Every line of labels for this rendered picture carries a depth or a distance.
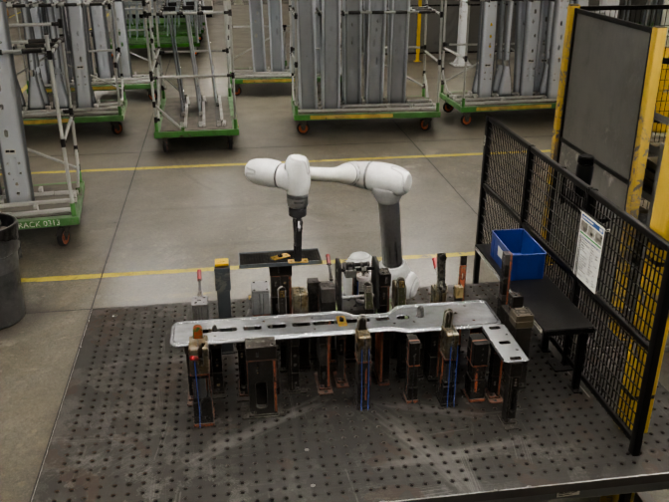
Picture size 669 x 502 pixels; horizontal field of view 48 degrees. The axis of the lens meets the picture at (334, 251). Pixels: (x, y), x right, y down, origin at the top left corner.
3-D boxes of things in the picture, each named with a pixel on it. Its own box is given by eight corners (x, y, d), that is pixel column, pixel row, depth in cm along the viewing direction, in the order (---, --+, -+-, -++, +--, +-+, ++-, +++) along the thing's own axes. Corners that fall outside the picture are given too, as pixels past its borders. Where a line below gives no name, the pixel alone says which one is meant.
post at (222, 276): (219, 355, 349) (213, 269, 331) (219, 347, 355) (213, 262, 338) (235, 354, 350) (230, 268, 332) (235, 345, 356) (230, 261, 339)
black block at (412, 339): (404, 407, 311) (407, 347, 300) (399, 392, 321) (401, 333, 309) (423, 405, 313) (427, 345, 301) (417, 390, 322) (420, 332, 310)
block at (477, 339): (466, 404, 313) (471, 346, 302) (458, 388, 323) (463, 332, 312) (489, 402, 314) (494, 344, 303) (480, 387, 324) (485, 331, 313)
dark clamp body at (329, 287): (318, 367, 340) (317, 291, 324) (315, 352, 351) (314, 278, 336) (341, 365, 341) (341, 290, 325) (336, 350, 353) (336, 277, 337)
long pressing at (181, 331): (168, 351, 297) (168, 348, 296) (171, 323, 317) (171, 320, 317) (504, 326, 315) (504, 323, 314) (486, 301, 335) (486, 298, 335)
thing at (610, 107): (627, 340, 497) (684, 28, 417) (607, 342, 496) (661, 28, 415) (547, 257, 619) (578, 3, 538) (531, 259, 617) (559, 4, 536)
